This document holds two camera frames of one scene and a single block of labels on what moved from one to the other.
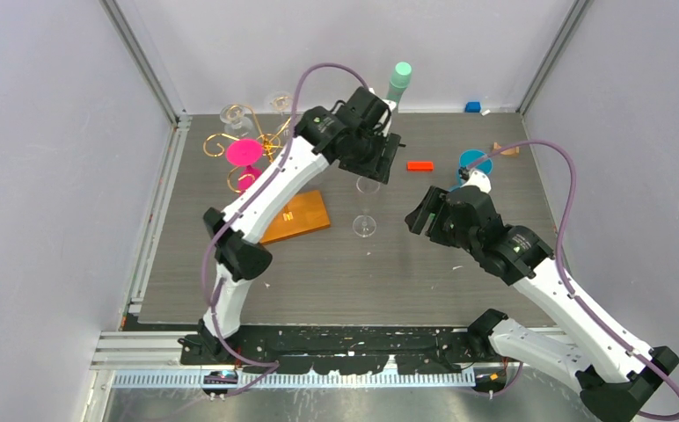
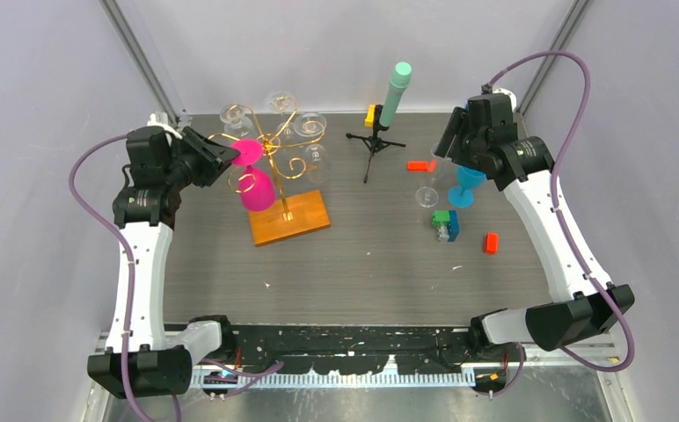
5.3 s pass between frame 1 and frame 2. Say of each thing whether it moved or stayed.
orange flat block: stayed
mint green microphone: stayed
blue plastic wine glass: moved
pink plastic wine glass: stayed
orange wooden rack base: stayed
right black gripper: moved
